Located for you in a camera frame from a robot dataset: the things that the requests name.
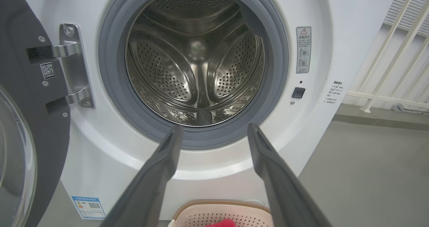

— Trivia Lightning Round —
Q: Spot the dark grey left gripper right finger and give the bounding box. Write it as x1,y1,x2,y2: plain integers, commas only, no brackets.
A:
247,123,332,227

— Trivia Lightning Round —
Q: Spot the grey warning sticker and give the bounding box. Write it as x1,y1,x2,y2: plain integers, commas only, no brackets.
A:
296,26,312,74

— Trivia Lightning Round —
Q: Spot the blue energy label sticker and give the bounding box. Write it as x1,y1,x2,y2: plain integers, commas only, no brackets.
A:
71,196,106,220

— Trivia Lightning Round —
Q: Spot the chrome door hinge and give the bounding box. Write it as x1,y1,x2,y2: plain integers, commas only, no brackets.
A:
50,23,96,109

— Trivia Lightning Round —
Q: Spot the printed black text label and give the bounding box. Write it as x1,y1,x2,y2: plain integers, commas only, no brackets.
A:
323,80,342,104

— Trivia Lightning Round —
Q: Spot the red sports jersey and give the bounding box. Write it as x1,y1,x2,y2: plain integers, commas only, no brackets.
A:
205,219,235,227

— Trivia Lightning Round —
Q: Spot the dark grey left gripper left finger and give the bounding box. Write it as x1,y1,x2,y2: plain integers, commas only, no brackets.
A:
101,125,184,227

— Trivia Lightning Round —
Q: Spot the cream perforated laundry basket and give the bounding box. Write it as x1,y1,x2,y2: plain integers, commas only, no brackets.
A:
172,200,273,227

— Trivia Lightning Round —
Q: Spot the black round washer door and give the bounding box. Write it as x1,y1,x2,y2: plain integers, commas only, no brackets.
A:
0,0,71,227

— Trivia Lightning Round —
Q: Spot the stainless steel washing machine drum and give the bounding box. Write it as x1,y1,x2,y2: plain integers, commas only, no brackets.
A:
126,0,265,127

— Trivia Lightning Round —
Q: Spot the cream metal railing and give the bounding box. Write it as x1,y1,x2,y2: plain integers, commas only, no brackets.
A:
345,0,429,113

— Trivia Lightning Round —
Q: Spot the small white QR sticker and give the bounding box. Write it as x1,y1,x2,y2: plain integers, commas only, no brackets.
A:
40,62,56,80

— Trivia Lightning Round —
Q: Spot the white washing machine body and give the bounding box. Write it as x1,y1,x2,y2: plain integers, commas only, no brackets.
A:
15,0,399,221

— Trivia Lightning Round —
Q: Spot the grey window blind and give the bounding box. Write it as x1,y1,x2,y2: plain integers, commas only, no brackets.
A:
384,0,429,36

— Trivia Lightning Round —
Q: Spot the grey flat floor object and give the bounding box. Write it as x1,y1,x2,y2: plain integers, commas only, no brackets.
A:
392,103,429,113

